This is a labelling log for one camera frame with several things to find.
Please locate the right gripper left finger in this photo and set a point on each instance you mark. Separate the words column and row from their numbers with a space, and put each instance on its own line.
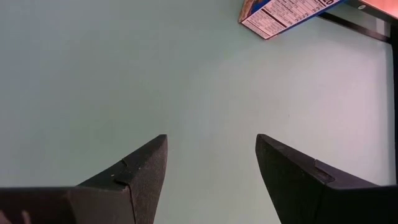
column 93, row 205

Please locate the blue Frosted Flakes cereal box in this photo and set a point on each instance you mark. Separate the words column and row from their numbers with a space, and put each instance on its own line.
column 280, row 18

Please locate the green table mat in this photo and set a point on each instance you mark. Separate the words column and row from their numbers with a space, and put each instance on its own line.
column 186, row 77

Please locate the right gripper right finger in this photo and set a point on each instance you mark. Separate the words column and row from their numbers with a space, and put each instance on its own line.
column 311, row 202

